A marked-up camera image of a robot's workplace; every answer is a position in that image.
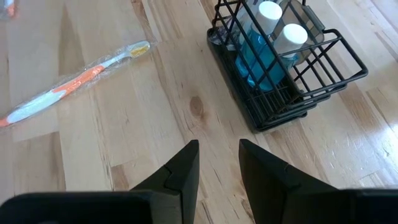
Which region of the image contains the black wire caddy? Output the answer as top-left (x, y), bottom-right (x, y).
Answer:
top-left (206, 0), bottom-right (369, 133)

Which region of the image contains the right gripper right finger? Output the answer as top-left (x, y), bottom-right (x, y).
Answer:
top-left (239, 139), bottom-right (338, 224)

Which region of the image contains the translucent grey caddy cup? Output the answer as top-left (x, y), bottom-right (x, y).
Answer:
top-left (273, 0), bottom-right (326, 63)

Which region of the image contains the blue mouthwash bottle white cap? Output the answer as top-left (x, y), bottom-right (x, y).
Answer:
top-left (234, 1), bottom-right (284, 78)
top-left (248, 23), bottom-right (308, 93)

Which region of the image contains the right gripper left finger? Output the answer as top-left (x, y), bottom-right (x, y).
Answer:
top-left (132, 139), bottom-right (200, 224)

